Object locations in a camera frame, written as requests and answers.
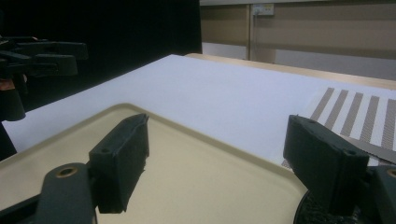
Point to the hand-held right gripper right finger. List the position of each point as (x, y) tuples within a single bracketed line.
[(323, 158)]

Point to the striped woven placemat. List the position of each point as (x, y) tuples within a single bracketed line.
[(358, 118)]

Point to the silver table knife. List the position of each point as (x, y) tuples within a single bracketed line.
[(379, 151)]

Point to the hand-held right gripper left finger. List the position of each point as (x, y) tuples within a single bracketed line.
[(120, 161)]

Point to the black curtain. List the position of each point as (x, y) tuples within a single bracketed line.
[(130, 28)]

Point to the white wall socket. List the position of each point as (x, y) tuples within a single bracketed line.
[(263, 9)]

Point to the white board sheet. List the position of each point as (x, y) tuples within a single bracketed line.
[(202, 93)]

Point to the beige plastic tray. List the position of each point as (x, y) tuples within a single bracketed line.
[(193, 186)]

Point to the black round plate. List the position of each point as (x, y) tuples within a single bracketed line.
[(311, 215)]

